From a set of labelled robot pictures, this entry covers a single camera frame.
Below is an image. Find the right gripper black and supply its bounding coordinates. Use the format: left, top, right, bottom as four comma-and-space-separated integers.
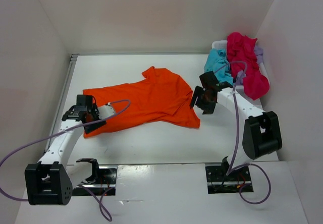
189, 85, 216, 115

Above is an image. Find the orange t shirt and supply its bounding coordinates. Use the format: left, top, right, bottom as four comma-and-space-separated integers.
83, 67, 200, 138

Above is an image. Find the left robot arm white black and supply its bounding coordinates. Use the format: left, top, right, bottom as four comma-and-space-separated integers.
25, 95, 106, 205

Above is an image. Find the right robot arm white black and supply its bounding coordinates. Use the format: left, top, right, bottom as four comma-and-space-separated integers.
190, 72, 282, 180

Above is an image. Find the cyan t shirt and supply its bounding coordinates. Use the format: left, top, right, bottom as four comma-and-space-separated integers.
204, 49, 233, 85

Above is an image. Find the magenta t shirt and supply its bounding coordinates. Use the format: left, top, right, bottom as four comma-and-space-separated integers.
227, 32, 270, 100

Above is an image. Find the white plastic basket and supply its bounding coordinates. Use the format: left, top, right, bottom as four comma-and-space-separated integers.
211, 40, 270, 82

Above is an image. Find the lavender t shirt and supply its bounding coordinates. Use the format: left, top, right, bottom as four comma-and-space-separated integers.
236, 45, 263, 85

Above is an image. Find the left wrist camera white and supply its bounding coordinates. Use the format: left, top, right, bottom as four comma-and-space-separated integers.
98, 104, 116, 119

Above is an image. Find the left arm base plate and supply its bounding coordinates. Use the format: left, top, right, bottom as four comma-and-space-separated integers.
80, 164, 118, 197

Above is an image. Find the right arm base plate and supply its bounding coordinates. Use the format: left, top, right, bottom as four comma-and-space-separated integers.
205, 163, 253, 194

